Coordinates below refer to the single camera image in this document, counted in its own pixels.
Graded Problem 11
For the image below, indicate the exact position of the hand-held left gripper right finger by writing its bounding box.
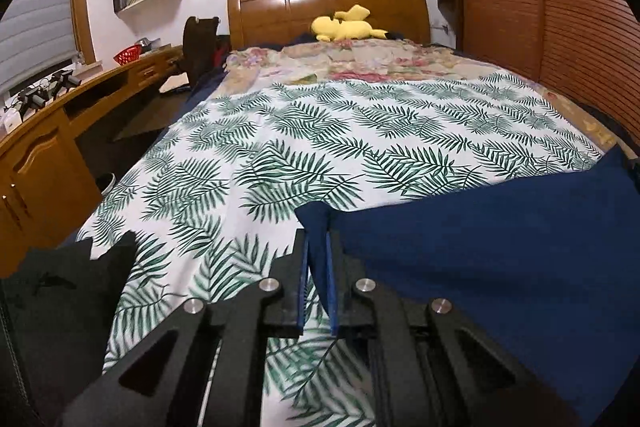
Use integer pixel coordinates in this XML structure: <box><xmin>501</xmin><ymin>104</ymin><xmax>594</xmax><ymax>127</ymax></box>
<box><xmin>325</xmin><ymin>229</ymin><xmax>583</xmax><ymax>427</ymax></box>

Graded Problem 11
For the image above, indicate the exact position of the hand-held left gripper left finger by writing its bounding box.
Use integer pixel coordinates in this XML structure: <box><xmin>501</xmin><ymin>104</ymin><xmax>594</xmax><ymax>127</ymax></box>
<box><xmin>57</xmin><ymin>228</ymin><xmax>307</xmax><ymax>427</ymax></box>

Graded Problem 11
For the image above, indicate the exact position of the navy blue suit jacket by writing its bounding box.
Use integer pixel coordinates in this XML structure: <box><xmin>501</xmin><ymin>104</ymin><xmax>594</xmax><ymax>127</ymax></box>
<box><xmin>295</xmin><ymin>151</ymin><xmax>640</xmax><ymax>427</ymax></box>

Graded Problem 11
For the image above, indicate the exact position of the leaf print blanket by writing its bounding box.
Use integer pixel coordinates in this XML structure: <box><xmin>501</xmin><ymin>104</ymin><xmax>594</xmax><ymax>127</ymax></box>
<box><xmin>75</xmin><ymin>72</ymin><xmax>607</xmax><ymax>427</ymax></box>

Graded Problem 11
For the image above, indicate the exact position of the floral blanket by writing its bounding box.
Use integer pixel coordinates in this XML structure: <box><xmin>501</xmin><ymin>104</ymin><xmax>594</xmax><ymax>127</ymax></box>
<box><xmin>219</xmin><ymin>38</ymin><xmax>618</xmax><ymax>150</ymax></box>

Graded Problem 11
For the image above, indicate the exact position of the yellow plush toy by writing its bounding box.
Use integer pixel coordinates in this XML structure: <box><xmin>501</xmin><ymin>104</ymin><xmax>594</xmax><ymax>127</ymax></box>
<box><xmin>310</xmin><ymin>4</ymin><xmax>389</xmax><ymax>43</ymax></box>

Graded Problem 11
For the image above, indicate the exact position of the brown chair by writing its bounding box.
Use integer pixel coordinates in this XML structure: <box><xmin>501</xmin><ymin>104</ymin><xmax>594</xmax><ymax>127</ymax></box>
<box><xmin>181</xmin><ymin>15</ymin><xmax>222</xmax><ymax>80</ymax></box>

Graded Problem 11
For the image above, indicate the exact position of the wooden bed headboard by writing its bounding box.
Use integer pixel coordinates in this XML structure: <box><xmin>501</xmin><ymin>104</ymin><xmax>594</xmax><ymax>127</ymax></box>
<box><xmin>227</xmin><ymin>0</ymin><xmax>432</xmax><ymax>51</ymax></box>

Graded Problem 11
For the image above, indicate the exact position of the wooden desk with cabinets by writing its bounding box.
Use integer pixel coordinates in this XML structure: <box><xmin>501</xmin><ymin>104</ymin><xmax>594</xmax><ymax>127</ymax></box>
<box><xmin>0</xmin><ymin>44</ymin><xmax>187</xmax><ymax>279</ymax></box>

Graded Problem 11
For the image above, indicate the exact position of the red basket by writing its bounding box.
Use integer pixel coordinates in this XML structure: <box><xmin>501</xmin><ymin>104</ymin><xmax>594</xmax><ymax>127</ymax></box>
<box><xmin>113</xmin><ymin>47</ymin><xmax>144</xmax><ymax>66</ymax></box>

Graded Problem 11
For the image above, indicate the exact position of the black gadget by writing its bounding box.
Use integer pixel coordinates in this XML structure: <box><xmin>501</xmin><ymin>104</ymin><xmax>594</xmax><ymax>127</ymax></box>
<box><xmin>50</xmin><ymin>68</ymin><xmax>82</xmax><ymax>95</ymax></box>
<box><xmin>16</xmin><ymin>87</ymin><xmax>51</xmax><ymax>112</ymax></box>

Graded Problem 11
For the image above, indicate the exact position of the wooden louvered wardrobe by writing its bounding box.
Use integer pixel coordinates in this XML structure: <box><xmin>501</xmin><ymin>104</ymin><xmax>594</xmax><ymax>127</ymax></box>
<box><xmin>429</xmin><ymin>0</ymin><xmax>640</xmax><ymax>145</ymax></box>

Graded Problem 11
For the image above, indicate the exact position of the grey window blind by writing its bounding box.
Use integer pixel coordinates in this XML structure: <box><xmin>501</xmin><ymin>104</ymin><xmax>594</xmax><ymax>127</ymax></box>
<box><xmin>0</xmin><ymin>0</ymin><xmax>81</xmax><ymax>100</ymax></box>

